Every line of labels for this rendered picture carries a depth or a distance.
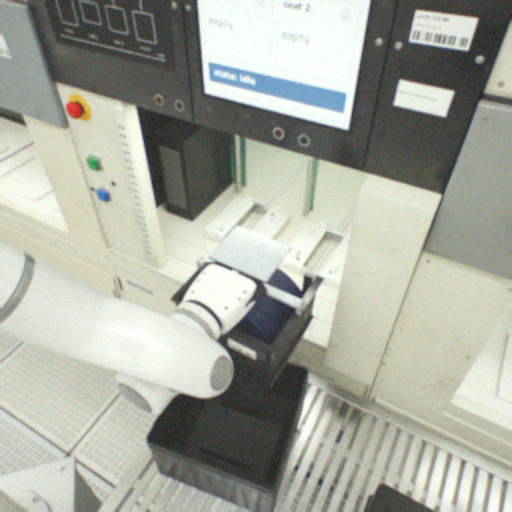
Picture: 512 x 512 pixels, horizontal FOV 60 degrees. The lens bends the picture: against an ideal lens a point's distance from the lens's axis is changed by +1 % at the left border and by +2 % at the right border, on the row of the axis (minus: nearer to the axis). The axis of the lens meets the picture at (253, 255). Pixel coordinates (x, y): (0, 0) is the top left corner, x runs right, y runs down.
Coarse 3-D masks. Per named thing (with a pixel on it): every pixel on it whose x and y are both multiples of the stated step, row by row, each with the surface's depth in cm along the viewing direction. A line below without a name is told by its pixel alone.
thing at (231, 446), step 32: (288, 384) 109; (160, 416) 94; (192, 416) 107; (224, 416) 110; (256, 416) 109; (288, 416) 110; (160, 448) 89; (192, 448) 105; (224, 448) 105; (256, 448) 105; (288, 448) 95; (192, 480) 96; (224, 480) 88; (256, 480) 100
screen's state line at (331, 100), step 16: (208, 64) 78; (224, 80) 78; (240, 80) 76; (256, 80) 75; (272, 80) 73; (288, 80) 72; (288, 96) 74; (304, 96) 72; (320, 96) 71; (336, 96) 69
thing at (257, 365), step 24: (240, 240) 82; (264, 240) 82; (240, 264) 78; (264, 264) 78; (312, 288) 87; (312, 312) 97; (240, 336) 80; (288, 336) 79; (240, 360) 85; (264, 360) 81; (264, 384) 86
